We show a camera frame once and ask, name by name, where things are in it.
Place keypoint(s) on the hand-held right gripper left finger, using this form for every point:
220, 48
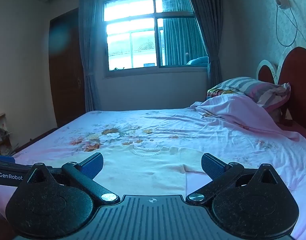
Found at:
92, 166

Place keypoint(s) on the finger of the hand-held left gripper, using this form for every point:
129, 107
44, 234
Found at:
3, 159

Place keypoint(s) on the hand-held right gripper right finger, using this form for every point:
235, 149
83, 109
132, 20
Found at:
210, 166

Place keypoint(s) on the cream knit sweater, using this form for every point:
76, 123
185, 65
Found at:
143, 170

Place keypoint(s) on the wooden nightstand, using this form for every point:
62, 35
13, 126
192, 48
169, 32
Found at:
0, 135

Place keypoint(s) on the pink blanket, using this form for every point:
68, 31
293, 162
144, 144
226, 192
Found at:
230, 112

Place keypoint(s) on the floral bedsheet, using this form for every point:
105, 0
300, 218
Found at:
168, 127

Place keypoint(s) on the brown wooden door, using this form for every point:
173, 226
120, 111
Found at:
65, 80

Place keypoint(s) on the striped pillow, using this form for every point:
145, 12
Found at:
255, 87

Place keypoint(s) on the blue quilt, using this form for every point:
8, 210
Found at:
197, 61

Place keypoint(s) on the red heart-shaped headboard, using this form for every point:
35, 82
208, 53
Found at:
300, 80

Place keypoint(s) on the sliding glass window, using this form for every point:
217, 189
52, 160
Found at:
130, 30

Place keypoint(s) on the wall socket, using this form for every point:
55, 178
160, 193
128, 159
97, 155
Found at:
281, 2

